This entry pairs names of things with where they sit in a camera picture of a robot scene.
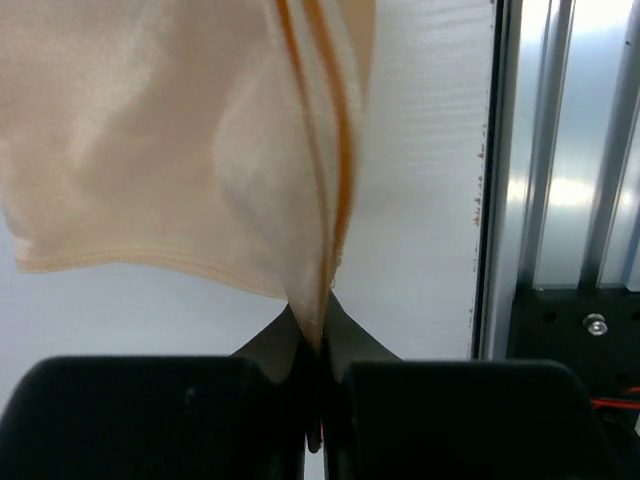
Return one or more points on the beige cloth napkin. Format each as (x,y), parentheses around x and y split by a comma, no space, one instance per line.
(215,138)

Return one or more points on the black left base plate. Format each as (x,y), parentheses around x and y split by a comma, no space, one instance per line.
(593,332)

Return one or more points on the front aluminium rail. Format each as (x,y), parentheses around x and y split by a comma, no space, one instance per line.
(561,207)

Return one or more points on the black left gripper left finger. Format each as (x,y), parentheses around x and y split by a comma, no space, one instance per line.
(240,416)

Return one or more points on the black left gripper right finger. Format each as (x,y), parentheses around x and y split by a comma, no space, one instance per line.
(386,418)

